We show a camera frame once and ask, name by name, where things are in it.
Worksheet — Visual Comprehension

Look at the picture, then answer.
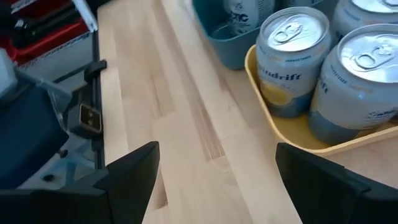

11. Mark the yellow plastic bin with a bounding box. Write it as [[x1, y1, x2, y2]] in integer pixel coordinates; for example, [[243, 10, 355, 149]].
[[244, 44, 398, 157]]

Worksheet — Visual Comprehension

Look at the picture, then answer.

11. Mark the red black tool case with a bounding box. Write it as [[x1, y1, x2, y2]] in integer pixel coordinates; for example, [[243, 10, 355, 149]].
[[0, 0, 94, 66]]

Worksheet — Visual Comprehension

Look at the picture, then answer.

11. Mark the black metal table frame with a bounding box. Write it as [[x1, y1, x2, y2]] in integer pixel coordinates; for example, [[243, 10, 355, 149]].
[[60, 29, 108, 170]]

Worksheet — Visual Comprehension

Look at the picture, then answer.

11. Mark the dark blue seat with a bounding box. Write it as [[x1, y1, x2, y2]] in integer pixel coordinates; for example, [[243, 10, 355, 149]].
[[0, 83, 70, 190]]

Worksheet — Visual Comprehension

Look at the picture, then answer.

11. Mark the Celsius Arctic Vibe can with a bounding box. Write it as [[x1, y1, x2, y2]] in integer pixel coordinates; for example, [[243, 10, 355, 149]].
[[222, 0, 276, 37]]

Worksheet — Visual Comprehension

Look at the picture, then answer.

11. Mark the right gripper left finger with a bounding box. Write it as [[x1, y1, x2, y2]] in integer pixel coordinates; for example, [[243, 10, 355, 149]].
[[0, 141, 161, 224]]

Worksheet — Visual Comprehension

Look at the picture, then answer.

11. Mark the white object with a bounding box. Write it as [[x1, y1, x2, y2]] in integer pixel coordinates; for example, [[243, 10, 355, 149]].
[[0, 48, 18, 100]]

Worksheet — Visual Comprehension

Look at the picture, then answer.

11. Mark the Spindrift lemon sparkling water can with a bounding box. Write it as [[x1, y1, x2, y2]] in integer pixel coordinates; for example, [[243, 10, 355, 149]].
[[330, 0, 398, 44], [308, 24, 398, 146], [255, 6, 332, 119]]

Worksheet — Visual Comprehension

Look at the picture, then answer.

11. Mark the dark blue plastic bin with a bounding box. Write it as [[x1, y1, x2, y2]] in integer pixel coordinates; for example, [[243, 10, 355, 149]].
[[192, 0, 340, 71]]

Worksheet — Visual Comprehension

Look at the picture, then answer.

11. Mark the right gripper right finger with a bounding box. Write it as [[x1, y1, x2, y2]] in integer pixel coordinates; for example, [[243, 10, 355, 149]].
[[275, 142, 398, 224]]

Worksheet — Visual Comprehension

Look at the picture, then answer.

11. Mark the silver metal bar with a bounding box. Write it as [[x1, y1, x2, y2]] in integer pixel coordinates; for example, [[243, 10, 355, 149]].
[[71, 0, 98, 34]]

